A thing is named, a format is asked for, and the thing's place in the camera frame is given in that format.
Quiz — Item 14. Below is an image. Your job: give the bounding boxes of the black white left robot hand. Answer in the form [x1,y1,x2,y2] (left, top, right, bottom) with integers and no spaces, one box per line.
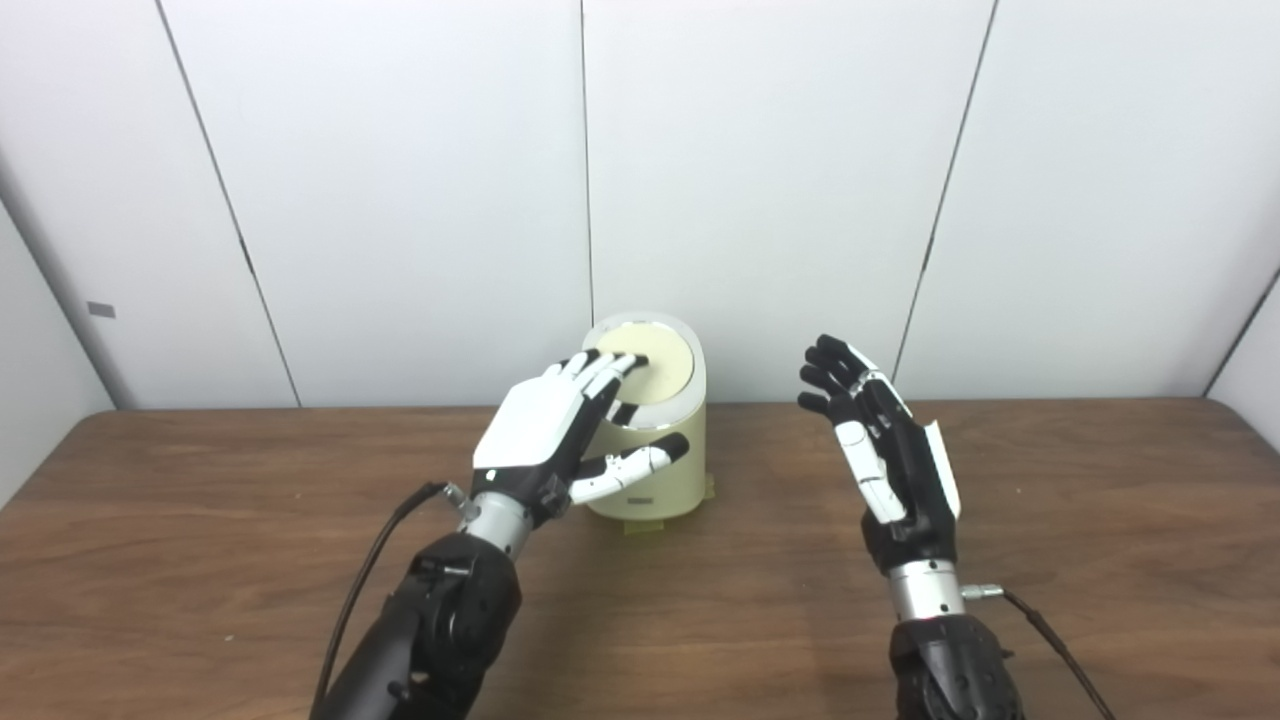
[470,348,691,526]

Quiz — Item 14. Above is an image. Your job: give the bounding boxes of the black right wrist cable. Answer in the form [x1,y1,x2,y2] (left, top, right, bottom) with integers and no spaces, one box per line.
[959,582,1118,720]

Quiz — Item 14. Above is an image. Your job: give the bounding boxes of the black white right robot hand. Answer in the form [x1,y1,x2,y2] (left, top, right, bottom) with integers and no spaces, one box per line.
[797,334,961,576]

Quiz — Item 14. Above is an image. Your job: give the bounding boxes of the cream-colored round bin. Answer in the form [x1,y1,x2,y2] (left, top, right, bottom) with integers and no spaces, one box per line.
[580,310,709,523]

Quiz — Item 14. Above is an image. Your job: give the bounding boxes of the cream round bin lid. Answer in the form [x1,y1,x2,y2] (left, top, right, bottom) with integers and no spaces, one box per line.
[595,322,696,407]

